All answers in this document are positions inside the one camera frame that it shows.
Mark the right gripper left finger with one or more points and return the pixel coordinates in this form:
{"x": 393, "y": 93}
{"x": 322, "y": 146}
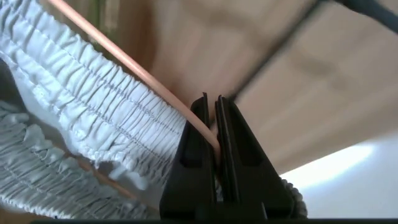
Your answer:
{"x": 189, "y": 186}

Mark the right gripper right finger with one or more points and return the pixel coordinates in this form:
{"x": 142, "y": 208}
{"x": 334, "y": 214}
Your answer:
{"x": 252, "y": 186}

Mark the pale grey garment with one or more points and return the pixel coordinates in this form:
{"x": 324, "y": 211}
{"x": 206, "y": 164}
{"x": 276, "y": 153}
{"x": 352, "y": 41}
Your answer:
{"x": 93, "y": 102}

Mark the pink clothes hanger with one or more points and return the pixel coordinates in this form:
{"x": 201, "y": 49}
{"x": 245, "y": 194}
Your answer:
{"x": 130, "y": 66}

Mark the beige curtain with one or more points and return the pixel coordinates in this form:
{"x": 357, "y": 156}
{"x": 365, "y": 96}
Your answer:
{"x": 217, "y": 46}

